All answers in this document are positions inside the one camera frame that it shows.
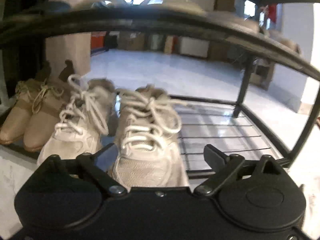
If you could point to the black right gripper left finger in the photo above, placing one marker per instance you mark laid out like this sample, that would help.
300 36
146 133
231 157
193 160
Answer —
95 167

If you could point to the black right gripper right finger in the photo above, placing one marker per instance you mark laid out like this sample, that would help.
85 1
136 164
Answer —
225 168

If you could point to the beige chunky sneaker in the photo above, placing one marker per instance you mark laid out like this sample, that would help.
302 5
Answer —
147 140
88 116

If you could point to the tan lace-up ankle boot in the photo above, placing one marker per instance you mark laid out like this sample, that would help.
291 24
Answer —
16 122

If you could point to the black metal shoe rack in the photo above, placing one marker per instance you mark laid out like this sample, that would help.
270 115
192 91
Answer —
246 93

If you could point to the beige slipper on rack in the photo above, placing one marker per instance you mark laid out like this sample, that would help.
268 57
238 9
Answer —
176 5
230 17

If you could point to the black slipper on rack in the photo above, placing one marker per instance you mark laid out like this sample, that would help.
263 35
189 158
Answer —
49 7
89 4

